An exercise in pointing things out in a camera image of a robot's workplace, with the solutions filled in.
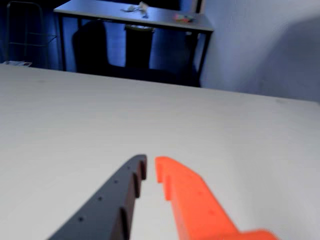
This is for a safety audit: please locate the small colourful object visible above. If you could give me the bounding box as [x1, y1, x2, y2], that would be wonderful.
[173, 12, 196, 24]

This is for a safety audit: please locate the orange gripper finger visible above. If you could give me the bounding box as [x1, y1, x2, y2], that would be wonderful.
[154, 156, 281, 240]

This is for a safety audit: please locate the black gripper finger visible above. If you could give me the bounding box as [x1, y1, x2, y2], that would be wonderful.
[46, 153, 148, 240]

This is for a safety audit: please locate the metal wire rack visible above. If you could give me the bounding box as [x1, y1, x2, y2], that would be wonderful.
[5, 0, 58, 69]

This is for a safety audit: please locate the grey side table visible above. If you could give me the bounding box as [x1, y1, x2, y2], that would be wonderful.
[53, 0, 216, 87]

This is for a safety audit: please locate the flat printed paper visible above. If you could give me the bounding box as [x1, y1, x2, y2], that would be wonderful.
[3, 60, 33, 68]

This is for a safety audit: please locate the crumpled white object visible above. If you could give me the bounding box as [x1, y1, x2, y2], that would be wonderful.
[120, 1, 150, 19]

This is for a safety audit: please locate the black waste bin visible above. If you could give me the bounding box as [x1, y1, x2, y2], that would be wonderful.
[124, 23, 154, 69]

